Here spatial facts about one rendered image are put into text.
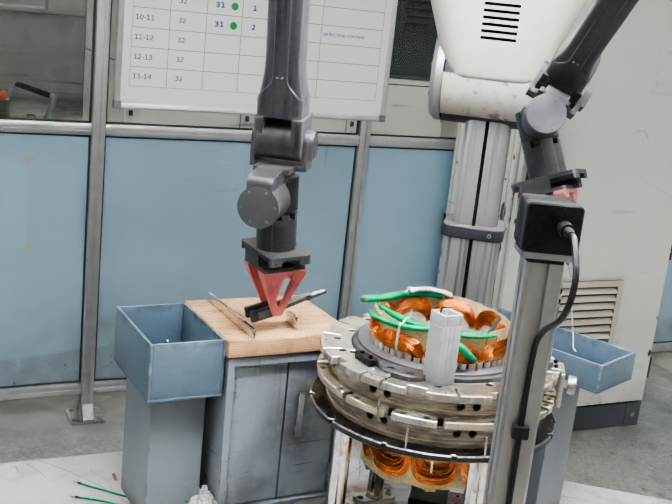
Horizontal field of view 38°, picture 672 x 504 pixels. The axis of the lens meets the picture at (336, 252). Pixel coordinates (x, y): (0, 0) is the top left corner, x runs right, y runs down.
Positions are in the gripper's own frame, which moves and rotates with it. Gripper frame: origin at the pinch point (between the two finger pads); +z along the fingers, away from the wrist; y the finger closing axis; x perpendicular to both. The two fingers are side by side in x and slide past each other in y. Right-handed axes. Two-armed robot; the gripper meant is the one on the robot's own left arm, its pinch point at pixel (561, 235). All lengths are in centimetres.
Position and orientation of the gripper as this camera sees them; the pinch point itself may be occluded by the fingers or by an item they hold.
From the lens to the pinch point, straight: 150.5
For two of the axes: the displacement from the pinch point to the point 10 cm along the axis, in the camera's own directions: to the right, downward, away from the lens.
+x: 4.8, -0.6, 8.7
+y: 8.5, -2.0, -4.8
